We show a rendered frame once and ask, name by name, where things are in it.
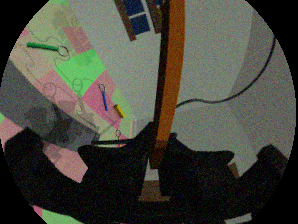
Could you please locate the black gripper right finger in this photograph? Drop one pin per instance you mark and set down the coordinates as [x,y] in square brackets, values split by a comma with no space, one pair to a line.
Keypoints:
[178,161]

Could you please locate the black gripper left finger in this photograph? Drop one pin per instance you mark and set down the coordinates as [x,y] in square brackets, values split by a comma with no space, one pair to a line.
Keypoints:
[130,160]

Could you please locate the dark orange long handle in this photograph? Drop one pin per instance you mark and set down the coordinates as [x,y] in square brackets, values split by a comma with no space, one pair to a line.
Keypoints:
[169,76]

